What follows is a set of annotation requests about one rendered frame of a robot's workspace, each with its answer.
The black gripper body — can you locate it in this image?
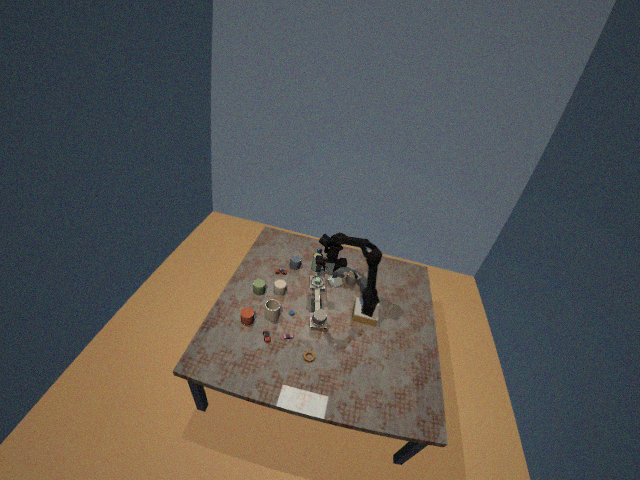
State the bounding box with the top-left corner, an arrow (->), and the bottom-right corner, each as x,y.
316,253 -> 347,267

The orange cylinder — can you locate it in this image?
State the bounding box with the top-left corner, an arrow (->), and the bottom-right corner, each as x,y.
241,307 -> 254,325

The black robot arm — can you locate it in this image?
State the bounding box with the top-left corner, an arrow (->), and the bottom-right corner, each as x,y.
319,233 -> 382,317

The olive green cylinder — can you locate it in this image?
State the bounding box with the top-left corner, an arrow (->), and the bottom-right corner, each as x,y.
253,279 -> 266,295

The white round dish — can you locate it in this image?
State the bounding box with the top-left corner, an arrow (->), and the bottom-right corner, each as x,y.
328,276 -> 343,287

